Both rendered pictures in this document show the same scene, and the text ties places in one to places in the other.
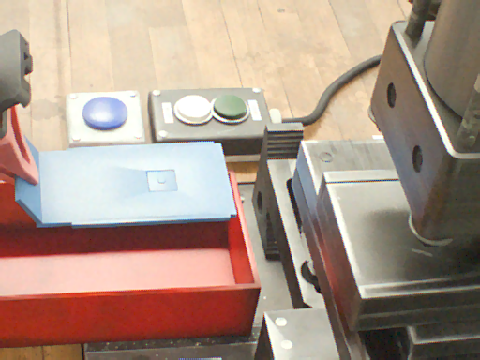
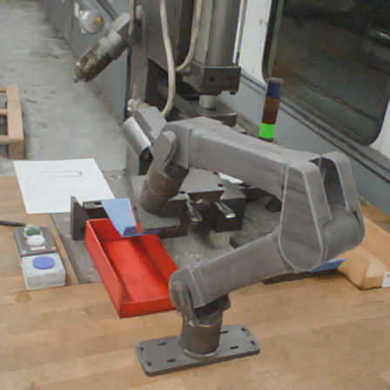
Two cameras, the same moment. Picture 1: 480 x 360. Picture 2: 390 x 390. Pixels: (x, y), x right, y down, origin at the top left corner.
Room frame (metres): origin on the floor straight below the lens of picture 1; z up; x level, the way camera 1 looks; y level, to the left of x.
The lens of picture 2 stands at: (0.52, 1.06, 1.53)
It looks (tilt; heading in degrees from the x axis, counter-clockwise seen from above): 25 degrees down; 262
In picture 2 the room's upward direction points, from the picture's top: 7 degrees clockwise
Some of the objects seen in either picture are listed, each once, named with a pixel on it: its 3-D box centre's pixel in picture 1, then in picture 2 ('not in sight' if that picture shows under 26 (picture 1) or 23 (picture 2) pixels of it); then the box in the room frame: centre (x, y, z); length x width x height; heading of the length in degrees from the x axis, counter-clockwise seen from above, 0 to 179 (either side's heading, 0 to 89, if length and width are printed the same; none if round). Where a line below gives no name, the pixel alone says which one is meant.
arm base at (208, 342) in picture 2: not in sight; (200, 331); (0.37, 0.33, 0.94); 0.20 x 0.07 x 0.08; 18
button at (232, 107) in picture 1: (229, 112); (33, 235); (0.68, 0.03, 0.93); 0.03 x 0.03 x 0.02
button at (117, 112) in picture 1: (104, 116); (43, 265); (0.65, 0.13, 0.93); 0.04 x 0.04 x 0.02
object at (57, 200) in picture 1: (122, 172); (131, 211); (0.49, 0.09, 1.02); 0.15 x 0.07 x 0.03; 108
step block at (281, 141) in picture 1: (283, 190); (86, 217); (0.58, -0.03, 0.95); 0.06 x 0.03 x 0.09; 18
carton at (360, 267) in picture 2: not in sight; (351, 242); (0.01, 0.00, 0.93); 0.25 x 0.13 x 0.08; 108
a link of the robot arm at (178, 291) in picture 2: not in sight; (200, 294); (0.38, 0.32, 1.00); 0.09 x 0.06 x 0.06; 38
